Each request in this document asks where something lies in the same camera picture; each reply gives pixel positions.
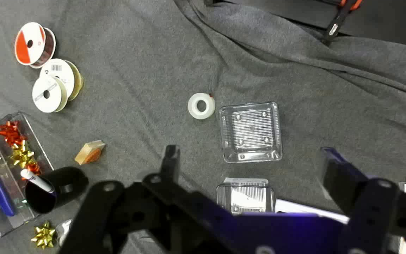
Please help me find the large red gift bow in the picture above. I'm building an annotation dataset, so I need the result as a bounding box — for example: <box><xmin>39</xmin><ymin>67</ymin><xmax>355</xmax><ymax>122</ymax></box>
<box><xmin>0</xmin><ymin>121</ymin><xmax>28</xmax><ymax>146</ymax></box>

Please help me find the black and orange clamp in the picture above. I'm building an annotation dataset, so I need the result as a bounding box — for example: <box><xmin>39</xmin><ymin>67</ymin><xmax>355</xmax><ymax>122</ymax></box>
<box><xmin>321</xmin><ymin>0</ymin><xmax>363</xmax><ymax>44</ymax></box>

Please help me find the white marker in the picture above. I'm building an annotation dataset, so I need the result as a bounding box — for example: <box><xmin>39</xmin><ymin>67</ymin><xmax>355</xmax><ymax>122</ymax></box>
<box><xmin>20</xmin><ymin>169</ymin><xmax>55</xmax><ymax>194</ymax></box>

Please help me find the clear tape roll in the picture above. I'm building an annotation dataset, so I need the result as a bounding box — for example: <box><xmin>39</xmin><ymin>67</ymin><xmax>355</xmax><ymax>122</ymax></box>
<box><xmin>187</xmin><ymin>92</ymin><xmax>216</xmax><ymax>120</ymax></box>

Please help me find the small white ribbon spool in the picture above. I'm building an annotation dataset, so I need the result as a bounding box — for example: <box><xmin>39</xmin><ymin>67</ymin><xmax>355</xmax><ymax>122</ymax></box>
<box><xmin>32</xmin><ymin>75</ymin><xmax>68</xmax><ymax>113</ymax></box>

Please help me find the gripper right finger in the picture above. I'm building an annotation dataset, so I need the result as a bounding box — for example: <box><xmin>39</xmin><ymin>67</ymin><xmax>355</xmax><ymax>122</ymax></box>
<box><xmin>320</xmin><ymin>146</ymin><xmax>406</xmax><ymax>254</ymax></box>

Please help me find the red and white ribbon spool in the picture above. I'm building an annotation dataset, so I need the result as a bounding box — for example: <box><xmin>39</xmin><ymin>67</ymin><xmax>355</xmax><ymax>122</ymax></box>
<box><xmin>14</xmin><ymin>22</ymin><xmax>56</xmax><ymax>69</ymax></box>

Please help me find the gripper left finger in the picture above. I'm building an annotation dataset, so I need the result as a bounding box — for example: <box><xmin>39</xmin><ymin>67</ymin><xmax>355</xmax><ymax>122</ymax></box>
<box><xmin>59</xmin><ymin>145</ymin><xmax>239</xmax><ymax>254</ymax></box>

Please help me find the grey cloth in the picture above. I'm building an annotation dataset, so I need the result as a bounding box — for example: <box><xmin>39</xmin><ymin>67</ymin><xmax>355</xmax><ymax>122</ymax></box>
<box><xmin>0</xmin><ymin>0</ymin><xmax>406</xmax><ymax>254</ymax></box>

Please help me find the wooden block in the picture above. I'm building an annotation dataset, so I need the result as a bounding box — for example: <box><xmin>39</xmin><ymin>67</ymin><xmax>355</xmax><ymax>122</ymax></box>
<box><xmin>74</xmin><ymin>140</ymin><xmax>106</xmax><ymax>165</ymax></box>

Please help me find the black cup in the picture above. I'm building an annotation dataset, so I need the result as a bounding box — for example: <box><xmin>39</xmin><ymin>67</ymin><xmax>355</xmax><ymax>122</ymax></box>
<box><xmin>25</xmin><ymin>167</ymin><xmax>89</xmax><ymax>214</ymax></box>

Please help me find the small red gift bow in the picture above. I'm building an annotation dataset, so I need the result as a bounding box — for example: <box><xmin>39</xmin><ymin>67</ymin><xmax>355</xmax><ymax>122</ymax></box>
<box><xmin>25</xmin><ymin>162</ymin><xmax>42</xmax><ymax>176</ymax></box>

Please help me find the clear plastic container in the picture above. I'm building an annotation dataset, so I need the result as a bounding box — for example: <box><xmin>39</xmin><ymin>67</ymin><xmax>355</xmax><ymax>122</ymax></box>
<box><xmin>219</xmin><ymin>101</ymin><xmax>283</xmax><ymax>164</ymax></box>
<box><xmin>216</xmin><ymin>178</ymin><xmax>277</xmax><ymax>215</ymax></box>

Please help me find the white paper sheet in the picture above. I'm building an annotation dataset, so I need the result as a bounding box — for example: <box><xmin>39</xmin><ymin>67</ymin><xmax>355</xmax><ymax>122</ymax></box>
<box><xmin>275</xmin><ymin>199</ymin><xmax>350</xmax><ymax>224</ymax></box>

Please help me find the large white ribbon spool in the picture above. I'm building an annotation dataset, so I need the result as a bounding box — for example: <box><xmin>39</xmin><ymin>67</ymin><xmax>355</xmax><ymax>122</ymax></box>
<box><xmin>39</xmin><ymin>59</ymin><xmax>84</xmax><ymax>102</ymax></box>

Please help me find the gold gift bow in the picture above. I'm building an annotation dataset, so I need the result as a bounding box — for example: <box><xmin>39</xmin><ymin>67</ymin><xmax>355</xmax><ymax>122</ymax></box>
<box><xmin>10</xmin><ymin>141</ymin><xmax>36</xmax><ymax>168</ymax></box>
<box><xmin>31</xmin><ymin>221</ymin><xmax>57</xmax><ymax>249</ymax></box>

